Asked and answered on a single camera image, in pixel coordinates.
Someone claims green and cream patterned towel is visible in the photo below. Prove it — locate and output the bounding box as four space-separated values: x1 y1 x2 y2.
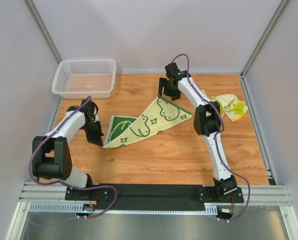
103 97 192 149

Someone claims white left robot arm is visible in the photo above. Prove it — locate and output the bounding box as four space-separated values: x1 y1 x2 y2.
28 98 103 191

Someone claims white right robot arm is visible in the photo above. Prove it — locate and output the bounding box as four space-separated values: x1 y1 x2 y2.
158 70 237 195

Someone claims white perforated plastic basket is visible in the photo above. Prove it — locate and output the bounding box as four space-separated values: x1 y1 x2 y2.
52 59 116 99

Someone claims yellow and cream crumpled towel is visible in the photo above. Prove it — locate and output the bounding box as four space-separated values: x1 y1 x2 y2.
201 89 248 122

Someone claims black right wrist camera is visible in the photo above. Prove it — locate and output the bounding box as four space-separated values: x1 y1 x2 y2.
165 62 180 76

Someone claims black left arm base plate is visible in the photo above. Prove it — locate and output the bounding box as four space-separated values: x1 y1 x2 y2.
64 187 115 202

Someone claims grey slotted cable duct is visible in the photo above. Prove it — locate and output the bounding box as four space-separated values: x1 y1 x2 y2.
28 202 218 215

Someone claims aluminium front frame rail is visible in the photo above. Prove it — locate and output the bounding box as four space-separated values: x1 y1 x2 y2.
19 182 292 206

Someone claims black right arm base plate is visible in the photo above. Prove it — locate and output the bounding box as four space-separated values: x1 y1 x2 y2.
198 186 244 204

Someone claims aluminium right corner post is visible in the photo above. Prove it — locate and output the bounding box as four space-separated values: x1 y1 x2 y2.
240 0 291 79

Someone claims aluminium corner post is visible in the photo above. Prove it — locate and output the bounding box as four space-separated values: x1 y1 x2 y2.
23 0 62 64
240 0 291 79

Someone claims aluminium left corner post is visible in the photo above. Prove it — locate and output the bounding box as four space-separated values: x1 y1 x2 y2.
23 0 62 64

